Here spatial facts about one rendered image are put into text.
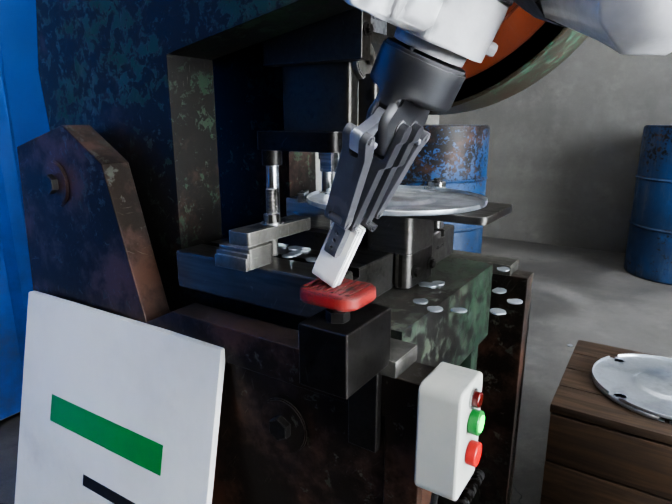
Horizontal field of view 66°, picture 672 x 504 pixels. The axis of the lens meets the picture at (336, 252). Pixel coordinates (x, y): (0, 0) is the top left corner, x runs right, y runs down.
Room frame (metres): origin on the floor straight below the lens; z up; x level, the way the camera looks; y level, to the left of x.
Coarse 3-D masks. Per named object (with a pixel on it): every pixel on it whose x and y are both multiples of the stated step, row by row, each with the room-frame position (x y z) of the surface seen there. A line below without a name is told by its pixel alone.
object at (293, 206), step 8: (320, 192) 0.94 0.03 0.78; (288, 200) 0.86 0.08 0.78; (296, 200) 0.85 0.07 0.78; (288, 208) 0.86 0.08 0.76; (296, 208) 0.85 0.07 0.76; (304, 208) 0.85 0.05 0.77; (312, 208) 0.84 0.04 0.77; (320, 208) 0.83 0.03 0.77; (312, 216) 0.84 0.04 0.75; (320, 216) 0.83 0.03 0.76; (312, 224) 0.84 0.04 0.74; (320, 224) 0.83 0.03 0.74; (328, 224) 0.82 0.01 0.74
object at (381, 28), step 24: (384, 24) 0.88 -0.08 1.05; (288, 72) 0.86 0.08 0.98; (312, 72) 0.84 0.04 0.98; (336, 72) 0.81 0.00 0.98; (360, 72) 0.80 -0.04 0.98; (288, 96) 0.86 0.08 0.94; (312, 96) 0.84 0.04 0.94; (336, 96) 0.81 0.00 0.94; (360, 96) 0.82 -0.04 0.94; (288, 120) 0.86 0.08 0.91; (312, 120) 0.84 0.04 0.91; (336, 120) 0.81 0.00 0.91; (360, 120) 0.82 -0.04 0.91
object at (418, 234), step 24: (384, 216) 0.79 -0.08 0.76; (408, 216) 0.75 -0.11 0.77; (432, 216) 0.73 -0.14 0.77; (456, 216) 0.71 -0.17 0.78; (480, 216) 0.69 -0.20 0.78; (384, 240) 0.79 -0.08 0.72; (408, 240) 0.77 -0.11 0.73; (432, 240) 0.84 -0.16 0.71; (408, 264) 0.77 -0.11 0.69; (432, 264) 0.82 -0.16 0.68; (408, 288) 0.77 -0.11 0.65
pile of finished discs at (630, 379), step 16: (592, 368) 1.06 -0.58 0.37; (608, 368) 1.07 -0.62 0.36; (624, 368) 1.07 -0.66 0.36; (640, 368) 1.07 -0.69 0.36; (656, 368) 1.07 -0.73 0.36; (608, 384) 1.00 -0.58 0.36; (624, 384) 1.00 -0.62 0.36; (640, 384) 0.99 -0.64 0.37; (656, 384) 0.99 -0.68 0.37; (624, 400) 0.92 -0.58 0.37; (640, 400) 0.93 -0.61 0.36; (656, 400) 0.93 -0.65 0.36; (656, 416) 0.88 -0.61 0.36
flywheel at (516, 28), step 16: (512, 16) 1.07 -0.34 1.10; (528, 16) 1.06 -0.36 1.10; (512, 32) 1.07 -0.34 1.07; (528, 32) 1.06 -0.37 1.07; (544, 32) 1.08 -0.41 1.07; (512, 48) 1.07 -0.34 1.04; (528, 48) 1.11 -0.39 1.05; (464, 64) 1.12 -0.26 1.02; (480, 64) 1.10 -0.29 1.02; (496, 64) 1.10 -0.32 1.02; (512, 64) 1.15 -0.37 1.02; (464, 80) 1.13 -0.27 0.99; (480, 80) 1.18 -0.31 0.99
